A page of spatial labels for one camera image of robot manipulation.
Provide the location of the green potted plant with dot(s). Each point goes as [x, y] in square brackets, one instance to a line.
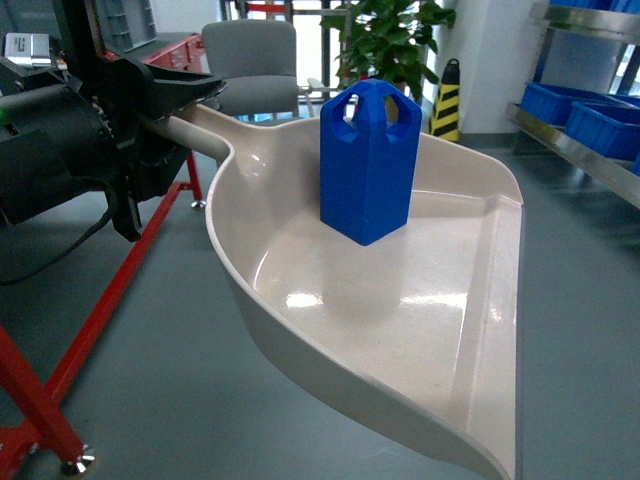
[388, 40]

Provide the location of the blue storage bin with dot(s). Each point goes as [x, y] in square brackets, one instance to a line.
[608, 129]

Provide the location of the grey office chair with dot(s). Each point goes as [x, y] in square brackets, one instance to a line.
[256, 61]

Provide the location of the stainless steel shelf rack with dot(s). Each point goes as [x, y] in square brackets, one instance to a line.
[544, 109]

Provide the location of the red metal table frame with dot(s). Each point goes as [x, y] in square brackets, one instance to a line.
[63, 273]

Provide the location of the beige plastic dustpan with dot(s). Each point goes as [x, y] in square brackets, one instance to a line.
[414, 336]

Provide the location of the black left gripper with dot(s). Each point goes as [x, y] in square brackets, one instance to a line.
[63, 136]

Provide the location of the blue plastic block part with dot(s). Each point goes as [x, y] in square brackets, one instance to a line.
[369, 136]

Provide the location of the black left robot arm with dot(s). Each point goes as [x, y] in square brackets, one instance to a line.
[83, 46]

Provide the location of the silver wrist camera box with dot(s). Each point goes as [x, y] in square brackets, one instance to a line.
[29, 50]

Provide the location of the yellow black traffic bollard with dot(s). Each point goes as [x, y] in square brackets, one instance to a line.
[444, 120]

